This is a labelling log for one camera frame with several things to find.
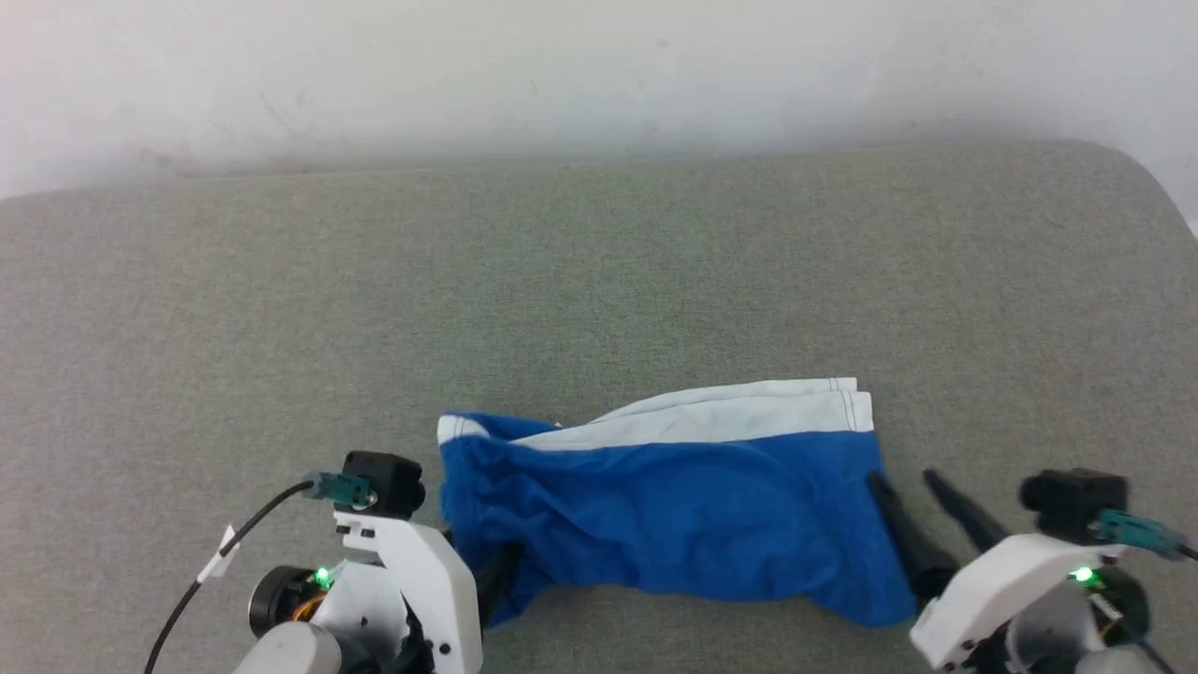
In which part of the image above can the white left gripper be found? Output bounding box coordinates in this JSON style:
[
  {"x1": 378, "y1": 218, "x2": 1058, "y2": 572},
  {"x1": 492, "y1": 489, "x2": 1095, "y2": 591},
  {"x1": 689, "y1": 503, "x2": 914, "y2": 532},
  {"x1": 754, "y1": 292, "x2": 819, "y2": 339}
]
[{"x1": 318, "y1": 510, "x2": 526, "y2": 674}]

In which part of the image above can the blue and white garment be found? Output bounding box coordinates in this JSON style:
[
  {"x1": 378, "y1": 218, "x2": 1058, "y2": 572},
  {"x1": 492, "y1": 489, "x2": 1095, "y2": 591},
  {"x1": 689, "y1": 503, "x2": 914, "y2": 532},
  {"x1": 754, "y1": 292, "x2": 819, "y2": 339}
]
[{"x1": 437, "y1": 377, "x2": 919, "y2": 629}]

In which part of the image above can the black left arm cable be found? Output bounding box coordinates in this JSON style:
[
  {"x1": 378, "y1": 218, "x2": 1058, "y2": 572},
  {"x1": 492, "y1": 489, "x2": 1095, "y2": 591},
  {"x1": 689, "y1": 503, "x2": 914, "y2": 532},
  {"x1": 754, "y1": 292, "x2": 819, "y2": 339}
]
[{"x1": 143, "y1": 472, "x2": 377, "y2": 674}]

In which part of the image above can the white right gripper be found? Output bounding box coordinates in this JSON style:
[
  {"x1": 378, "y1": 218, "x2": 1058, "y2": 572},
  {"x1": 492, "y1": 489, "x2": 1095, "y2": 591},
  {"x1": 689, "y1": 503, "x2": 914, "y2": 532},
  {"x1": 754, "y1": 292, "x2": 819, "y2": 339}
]
[{"x1": 865, "y1": 469, "x2": 1127, "y2": 672}]

